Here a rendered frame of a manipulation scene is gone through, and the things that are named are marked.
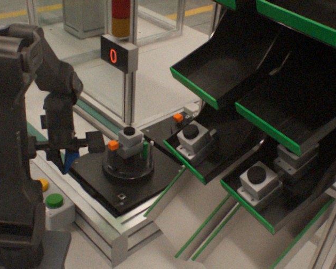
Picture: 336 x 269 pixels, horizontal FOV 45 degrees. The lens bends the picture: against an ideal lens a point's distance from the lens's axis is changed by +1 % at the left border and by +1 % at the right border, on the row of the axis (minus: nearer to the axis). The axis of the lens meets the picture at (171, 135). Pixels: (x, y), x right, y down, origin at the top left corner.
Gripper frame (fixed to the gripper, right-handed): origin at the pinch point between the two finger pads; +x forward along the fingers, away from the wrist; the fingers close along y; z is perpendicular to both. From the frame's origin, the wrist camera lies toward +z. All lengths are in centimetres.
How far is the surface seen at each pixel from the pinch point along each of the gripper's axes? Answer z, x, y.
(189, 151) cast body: -20.4, -15.7, -22.6
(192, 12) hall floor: 418, 103, -180
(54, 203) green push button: -3.2, 9.6, 2.9
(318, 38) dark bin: -37, -44, -30
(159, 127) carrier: 24.9, 9.4, -30.2
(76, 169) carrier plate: 8.5, 9.7, -3.2
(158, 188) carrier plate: -2.6, 9.6, -22.8
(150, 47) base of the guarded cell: 112, 20, -48
